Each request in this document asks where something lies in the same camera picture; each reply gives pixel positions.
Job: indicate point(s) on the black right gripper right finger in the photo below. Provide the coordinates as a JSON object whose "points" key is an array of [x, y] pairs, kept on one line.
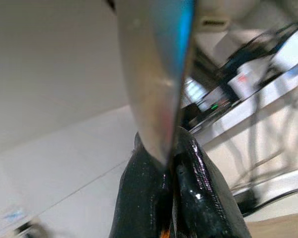
{"points": [[201, 198]]}

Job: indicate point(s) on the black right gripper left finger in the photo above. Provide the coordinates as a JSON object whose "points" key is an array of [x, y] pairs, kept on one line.
{"points": [[139, 198]]}

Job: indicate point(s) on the metal spoon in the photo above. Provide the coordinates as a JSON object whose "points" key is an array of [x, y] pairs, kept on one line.
{"points": [[151, 74]]}

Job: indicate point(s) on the beige woodgrain counter mat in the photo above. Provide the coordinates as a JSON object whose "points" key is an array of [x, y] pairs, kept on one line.
{"points": [[283, 228]]}

